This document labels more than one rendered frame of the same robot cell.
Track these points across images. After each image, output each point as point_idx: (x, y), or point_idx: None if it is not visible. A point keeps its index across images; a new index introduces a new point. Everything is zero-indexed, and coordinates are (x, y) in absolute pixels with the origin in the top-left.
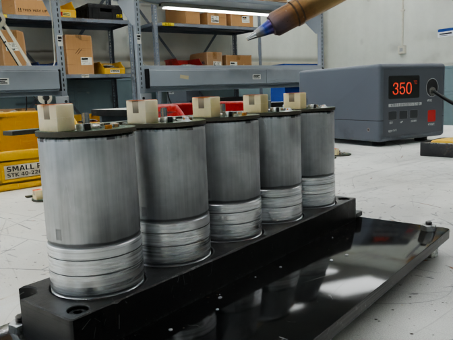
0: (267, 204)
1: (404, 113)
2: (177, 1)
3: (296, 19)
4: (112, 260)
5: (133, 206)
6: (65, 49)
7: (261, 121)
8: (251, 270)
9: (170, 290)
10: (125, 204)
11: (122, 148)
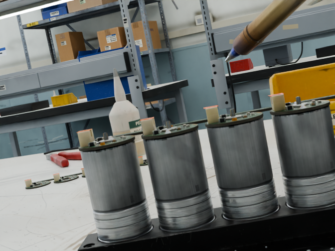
0: (289, 191)
1: None
2: None
3: (247, 42)
4: (108, 221)
5: (120, 190)
6: None
7: (275, 119)
8: (241, 245)
9: (150, 246)
10: (112, 189)
11: (106, 156)
